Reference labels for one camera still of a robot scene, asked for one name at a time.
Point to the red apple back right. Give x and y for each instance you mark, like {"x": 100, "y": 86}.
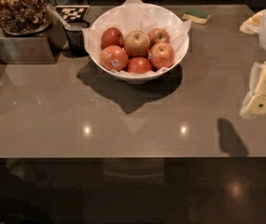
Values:
{"x": 157, "y": 35}

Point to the white ceramic bowl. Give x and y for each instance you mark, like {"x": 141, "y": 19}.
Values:
{"x": 138, "y": 76}

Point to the red apple front centre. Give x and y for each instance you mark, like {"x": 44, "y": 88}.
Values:
{"x": 139, "y": 65}

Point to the yellow-red apple centre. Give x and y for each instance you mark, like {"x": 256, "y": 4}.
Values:
{"x": 136, "y": 44}

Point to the white paper bowl liner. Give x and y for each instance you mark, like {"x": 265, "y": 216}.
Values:
{"x": 132, "y": 17}

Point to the red apple with sticker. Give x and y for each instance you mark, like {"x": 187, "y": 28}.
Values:
{"x": 114, "y": 57}

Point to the red apple back left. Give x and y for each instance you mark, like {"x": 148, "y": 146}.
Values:
{"x": 112, "y": 37}

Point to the green yellow sponge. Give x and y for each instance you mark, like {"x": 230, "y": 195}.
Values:
{"x": 197, "y": 16}

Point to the black cup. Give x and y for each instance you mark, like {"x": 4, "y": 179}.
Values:
{"x": 75, "y": 37}

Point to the black white marker tag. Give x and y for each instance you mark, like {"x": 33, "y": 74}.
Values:
{"x": 73, "y": 13}

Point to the stainless steel box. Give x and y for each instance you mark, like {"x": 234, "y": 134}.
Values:
{"x": 42, "y": 48}

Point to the metal scoop handle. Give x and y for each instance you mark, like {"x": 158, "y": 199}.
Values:
{"x": 55, "y": 14}

